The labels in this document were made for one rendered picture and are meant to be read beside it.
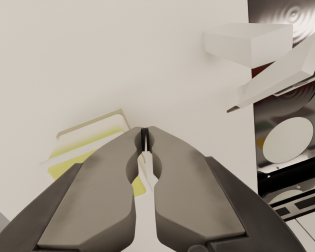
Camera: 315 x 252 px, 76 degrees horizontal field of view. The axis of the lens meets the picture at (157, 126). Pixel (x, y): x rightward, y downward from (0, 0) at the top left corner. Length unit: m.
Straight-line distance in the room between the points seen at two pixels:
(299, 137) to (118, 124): 0.36
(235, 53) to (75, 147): 0.15
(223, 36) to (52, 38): 0.15
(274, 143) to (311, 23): 0.20
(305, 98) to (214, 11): 0.25
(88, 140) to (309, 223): 0.40
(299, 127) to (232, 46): 0.30
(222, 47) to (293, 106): 0.25
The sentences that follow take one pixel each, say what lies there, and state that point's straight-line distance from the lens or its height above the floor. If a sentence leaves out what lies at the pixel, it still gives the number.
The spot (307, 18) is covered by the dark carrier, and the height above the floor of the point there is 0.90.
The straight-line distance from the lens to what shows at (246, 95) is 0.17.
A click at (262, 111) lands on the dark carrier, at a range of 0.38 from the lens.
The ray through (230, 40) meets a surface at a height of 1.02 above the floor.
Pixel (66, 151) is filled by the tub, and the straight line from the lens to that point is 0.19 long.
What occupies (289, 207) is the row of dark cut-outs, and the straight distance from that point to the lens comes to 0.48.
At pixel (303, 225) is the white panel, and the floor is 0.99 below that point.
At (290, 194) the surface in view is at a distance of 0.49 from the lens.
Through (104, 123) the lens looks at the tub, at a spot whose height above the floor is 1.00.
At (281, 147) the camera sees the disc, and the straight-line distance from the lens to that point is 0.45.
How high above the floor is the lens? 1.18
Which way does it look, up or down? 61 degrees down
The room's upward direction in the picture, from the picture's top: 160 degrees clockwise
